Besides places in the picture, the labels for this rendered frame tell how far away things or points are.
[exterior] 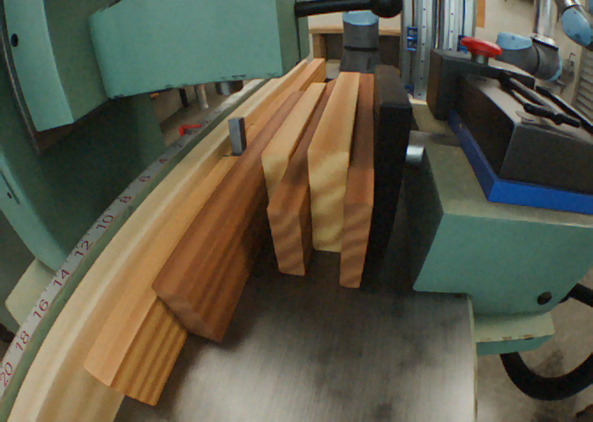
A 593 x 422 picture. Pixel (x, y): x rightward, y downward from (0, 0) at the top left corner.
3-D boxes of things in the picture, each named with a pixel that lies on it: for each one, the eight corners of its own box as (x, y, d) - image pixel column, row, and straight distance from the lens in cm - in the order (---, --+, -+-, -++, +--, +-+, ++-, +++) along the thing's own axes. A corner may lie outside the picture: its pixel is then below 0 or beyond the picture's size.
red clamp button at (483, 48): (506, 63, 20) (508, 48, 20) (468, 53, 19) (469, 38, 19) (490, 54, 23) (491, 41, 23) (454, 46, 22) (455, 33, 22)
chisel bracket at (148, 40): (288, 108, 14) (272, -57, 14) (110, 120, 23) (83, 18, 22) (314, 74, 21) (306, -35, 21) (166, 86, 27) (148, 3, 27)
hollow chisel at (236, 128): (246, 184, 21) (238, 119, 19) (236, 183, 21) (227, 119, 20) (251, 178, 22) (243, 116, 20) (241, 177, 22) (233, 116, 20)
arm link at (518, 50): (485, 64, 96) (489, 25, 95) (514, 71, 104) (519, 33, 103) (506, 75, 86) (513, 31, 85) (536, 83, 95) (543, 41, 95)
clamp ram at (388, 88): (475, 256, 19) (529, 126, 14) (364, 247, 17) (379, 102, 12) (450, 176, 25) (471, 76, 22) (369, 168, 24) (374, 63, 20)
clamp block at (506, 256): (552, 316, 25) (622, 234, 20) (399, 320, 19) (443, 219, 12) (507, 196, 33) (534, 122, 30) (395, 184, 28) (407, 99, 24)
